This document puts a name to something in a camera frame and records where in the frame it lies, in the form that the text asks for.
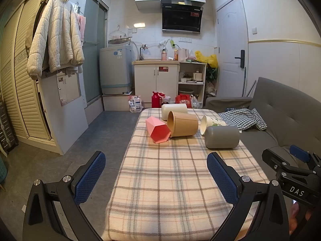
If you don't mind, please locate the round basin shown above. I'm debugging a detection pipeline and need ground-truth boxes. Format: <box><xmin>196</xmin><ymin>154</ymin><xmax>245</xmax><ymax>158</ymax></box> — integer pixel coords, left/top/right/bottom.
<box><xmin>108</xmin><ymin>37</ymin><xmax>131</xmax><ymax>45</ymax></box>

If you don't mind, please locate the louvered wardrobe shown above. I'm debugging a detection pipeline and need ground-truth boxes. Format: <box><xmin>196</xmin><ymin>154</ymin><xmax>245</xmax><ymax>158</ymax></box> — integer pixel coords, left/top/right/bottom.
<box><xmin>0</xmin><ymin>0</ymin><xmax>59</xmax><ymax>153</ymax></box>

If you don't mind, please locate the red thermos flask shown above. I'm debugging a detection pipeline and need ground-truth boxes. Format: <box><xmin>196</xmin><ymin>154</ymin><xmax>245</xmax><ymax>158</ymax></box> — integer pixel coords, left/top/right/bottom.
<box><xmin>151</xmin><ymin>91</ymin><xmax>161</xmax><ymax>108</ymax></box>

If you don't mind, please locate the grey washing machine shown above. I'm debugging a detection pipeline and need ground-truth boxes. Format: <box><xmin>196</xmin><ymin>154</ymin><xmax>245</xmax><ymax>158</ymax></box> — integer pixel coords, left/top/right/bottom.
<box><xmin>99</xmin><ymin>45</ymin><xmax>133</xmax><ymax>95</ymax></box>

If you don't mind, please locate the teal basket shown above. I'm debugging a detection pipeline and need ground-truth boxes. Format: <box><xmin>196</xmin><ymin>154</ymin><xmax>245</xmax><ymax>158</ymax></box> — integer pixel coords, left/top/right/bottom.
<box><xmin>0</xmin><ymin>153</ymin><xmax>9</xmax><ymax>191</ymax></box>

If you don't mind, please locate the white sink cabinet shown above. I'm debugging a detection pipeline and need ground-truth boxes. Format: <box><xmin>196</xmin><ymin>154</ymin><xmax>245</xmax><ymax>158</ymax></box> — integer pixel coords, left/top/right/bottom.
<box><xmin>132</xmin><ymin>60</ymin><xmax>180</xmax><ymax>103</ymax></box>

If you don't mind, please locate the checked cloth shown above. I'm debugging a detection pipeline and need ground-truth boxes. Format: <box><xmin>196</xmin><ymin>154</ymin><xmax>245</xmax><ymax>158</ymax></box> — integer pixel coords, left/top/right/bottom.
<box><xmin>218</xmin><ymin>108</ymin><xmax>267</xmax><ymax>131</ymax></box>

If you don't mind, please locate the wire clothes hanger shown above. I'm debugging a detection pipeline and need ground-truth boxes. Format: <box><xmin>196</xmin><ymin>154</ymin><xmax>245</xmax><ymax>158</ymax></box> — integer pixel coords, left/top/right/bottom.
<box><xmin>109</xmin><ymin>25</ymin><xmax>127</xmax><ymax>41</ymax></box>

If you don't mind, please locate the green plant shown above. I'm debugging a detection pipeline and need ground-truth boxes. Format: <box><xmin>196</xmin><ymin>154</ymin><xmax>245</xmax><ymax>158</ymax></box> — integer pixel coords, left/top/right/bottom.
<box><xmin>206</xmin><ymin>66</ymin><xmax>218</xmax><ymax>83</ymax></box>

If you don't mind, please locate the white padded jacket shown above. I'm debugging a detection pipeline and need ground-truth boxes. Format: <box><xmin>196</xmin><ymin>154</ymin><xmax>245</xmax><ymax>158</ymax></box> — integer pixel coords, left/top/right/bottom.
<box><xmin>26</xmin><ymin>0</ymin><xmax>85</xmax><ymax>80</ymax></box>

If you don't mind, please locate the red shopping bag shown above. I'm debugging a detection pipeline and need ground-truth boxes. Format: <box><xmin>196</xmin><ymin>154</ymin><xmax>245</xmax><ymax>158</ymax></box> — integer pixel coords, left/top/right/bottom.
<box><xmin>175</xmin><ymin>94</ymin><xmax>192</xmax><ymax>109</ymax></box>

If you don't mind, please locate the brown cup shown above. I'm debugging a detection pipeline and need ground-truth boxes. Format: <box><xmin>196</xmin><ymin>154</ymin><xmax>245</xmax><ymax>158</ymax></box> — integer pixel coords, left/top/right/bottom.
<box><xmin>167</xmin><ymin>111</ymin><xmax>199</xmax><ymax>138</ymax></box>

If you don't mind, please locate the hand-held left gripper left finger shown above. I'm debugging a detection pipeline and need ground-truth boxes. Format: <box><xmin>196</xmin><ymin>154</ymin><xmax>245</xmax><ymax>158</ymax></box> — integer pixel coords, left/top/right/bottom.
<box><xmin>22</xmin><ymin>151</ymin><xmax>106</xmax><ymax>241</ymax></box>

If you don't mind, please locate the frosted glass sliding door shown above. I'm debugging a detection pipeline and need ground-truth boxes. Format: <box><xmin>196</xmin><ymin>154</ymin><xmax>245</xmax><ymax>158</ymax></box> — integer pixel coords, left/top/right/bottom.
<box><xmin>83</xmin><ymin>0</ymin><xmax>109</xmax><ymax>108</ymax></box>

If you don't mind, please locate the white panel cabinet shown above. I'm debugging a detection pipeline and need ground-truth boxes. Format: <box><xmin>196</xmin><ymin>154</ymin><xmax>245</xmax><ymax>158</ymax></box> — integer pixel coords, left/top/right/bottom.
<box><xmin>38</xmin><ymin>68</ymin><xmax>89</xmax><ymax>155</ymax></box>

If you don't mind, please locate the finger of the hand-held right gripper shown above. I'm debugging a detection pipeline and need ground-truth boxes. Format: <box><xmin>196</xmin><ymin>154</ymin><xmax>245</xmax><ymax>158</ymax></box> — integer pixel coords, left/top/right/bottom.
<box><xmin>289</xmin><ymin>145</ymin><xmax>321</xmax><ymax>169</ymax></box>
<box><xmin>262</xmin><ymin>149</ymin><xmax>299</xmax><ymax>174</ymax></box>

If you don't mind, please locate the pink cloth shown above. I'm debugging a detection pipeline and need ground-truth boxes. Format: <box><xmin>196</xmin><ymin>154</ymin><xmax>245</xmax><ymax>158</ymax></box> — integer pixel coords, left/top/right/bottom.
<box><xmin>75</xmin><ymin>14</ymin><xmax>86</xmax><ymax>42</ymax></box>

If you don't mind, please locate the white open shelf unit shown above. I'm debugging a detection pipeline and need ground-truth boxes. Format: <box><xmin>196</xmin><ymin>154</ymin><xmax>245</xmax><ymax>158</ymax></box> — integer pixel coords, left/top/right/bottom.
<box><xmin>178</xmin><ymin>61</ymin><xmax>207</xmax><ymax>106</ymax></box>

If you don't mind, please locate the grey cup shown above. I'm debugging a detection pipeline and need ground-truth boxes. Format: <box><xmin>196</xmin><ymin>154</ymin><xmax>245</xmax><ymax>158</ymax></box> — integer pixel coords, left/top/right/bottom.
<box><xmin>204</xmin><ymin>126</ymin><xmax>241</xmax><ymax>149</ymax></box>

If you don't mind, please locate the cream cup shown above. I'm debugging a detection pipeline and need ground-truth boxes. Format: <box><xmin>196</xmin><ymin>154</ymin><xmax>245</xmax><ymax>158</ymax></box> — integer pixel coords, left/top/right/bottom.
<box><xmin>161</xmin><ymin>104</ymin><xmax>188</xmax><ymax>121</ymax></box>

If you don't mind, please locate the black crate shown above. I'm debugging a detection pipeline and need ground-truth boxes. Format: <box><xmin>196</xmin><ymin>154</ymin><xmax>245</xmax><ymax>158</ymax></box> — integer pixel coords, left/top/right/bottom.
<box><xmin>0</xmin><ymin>103</ymin><xmax>19</xmax><ymax>155</ymax></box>

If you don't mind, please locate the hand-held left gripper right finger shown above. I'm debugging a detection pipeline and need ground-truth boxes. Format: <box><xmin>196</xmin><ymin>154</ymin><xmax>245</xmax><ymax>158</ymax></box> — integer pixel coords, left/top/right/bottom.
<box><xmin>206</xmin><ymin>152</ymin><xmax>293</xmax><ymax>241</ymax></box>

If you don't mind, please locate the plaid tablecloth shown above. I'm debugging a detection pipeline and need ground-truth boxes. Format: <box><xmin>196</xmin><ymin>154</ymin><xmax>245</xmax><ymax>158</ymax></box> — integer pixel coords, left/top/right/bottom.
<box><xmin>105</xmin><ymin>108</ymin><xmax>270</xmax><ymax>241</ymax></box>

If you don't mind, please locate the black door handle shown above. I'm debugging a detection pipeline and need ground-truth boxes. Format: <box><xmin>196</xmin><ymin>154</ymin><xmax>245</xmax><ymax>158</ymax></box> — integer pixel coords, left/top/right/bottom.
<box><xmin>235</xmin><ymin>50</ymin><xmax>245</xmax><ymax>68</ymax></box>

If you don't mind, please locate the black range hood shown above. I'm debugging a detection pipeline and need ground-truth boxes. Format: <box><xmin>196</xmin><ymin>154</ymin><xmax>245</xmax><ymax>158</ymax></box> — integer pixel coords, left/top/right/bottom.
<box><xmin>160</xmin><ymin>0</ymin><xmax>204</xmax><ymax>34</ymax></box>

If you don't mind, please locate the white door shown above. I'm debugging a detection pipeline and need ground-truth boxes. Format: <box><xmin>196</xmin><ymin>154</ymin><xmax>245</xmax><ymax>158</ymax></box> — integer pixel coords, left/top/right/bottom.
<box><xmin>216</xmin><ymin>0</ymin><xmax>249</xmax><ymax>98</ymax></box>

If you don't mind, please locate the white platform step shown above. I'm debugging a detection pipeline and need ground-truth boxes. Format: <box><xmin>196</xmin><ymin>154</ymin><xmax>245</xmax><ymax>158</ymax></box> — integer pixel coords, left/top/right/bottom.
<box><xmin>102</xmin><ymin>92</ymin><xmax>136</xmax><ymax>111</ymax></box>

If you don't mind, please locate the person's right hand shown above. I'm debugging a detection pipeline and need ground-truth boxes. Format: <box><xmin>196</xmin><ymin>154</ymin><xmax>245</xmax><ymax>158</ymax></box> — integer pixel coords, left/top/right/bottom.
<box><xmin>291</xmin><ymin>202</ymin><xmax>308</xmax><ymax>234</ymax></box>

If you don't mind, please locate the white printed paper cup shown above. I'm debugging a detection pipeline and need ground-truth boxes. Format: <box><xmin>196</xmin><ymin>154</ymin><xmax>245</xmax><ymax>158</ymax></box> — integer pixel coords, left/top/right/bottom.
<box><xmin>200</xmin><ymin>115</ymin><xmax>227</xmax><ymax>135</ymax></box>

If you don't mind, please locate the yellow plastic bag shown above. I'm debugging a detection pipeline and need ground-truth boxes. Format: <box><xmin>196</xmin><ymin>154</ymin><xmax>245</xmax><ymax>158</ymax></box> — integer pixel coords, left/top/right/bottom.
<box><xmin>195</xmin><ymin>51</ymin><xmax>218</xmax><ymax>69</ymax></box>

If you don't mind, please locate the mop stick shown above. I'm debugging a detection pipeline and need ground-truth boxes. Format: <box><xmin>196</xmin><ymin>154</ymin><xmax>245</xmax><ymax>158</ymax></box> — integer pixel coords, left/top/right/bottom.
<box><xmin>242</xmin><ymin>66</ymin><xmax>249</xmax><ymax>97</ymax></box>

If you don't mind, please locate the white detergent pouch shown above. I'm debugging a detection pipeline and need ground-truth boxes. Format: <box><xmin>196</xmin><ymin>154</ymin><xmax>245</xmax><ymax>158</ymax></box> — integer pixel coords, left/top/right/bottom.
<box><xmin>128</xmin><ymin>95</ymin><xmax>143</xmax><ymax>113</ymax></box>

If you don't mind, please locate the grey sofa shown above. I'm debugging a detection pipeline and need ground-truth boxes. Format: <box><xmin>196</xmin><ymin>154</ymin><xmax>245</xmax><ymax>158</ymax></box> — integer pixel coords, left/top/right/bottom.
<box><xmin>204</xmin><ymin>77</ymin><xmax>321</xmax><ymax>181</ymax></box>

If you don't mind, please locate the pink faceted cup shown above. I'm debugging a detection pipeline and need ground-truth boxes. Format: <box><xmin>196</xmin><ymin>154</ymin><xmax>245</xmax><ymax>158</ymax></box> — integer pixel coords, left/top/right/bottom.
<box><xmin>145</xmin><ymin>116</ymin><xmax>172</xmax><ymax>144</ymax></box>

